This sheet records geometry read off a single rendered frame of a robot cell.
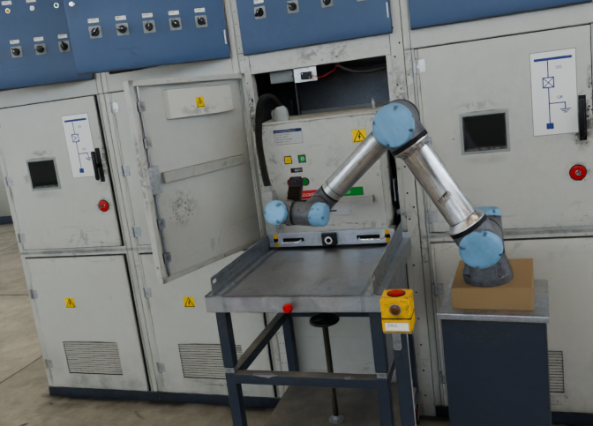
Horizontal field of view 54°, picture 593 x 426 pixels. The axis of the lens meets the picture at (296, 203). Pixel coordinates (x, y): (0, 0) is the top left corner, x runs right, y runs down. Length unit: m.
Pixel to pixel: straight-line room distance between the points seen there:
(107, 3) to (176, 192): 0.83
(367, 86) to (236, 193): 1.07
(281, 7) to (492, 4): 0.82
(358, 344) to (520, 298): 1.01
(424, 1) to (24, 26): 1.77
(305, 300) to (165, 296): 1.18
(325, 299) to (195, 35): 1.27
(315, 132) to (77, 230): 1.39
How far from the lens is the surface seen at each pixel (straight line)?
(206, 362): 2.97
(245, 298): 1.96
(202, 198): 2.35
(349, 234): 2.37
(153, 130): 2.20
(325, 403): 2.59
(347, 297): 1.85
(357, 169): 1.82
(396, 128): 1.61
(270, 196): 2.32
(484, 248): 1.68
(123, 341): 3.17
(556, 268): 2.47
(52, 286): 3.31
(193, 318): 2.90
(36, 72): 2.97
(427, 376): 2.69
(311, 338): 2.72
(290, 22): 2.46
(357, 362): 2.71
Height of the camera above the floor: 1.46
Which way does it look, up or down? 10 degrees down
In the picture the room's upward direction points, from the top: 7 degrees counter-clockwise
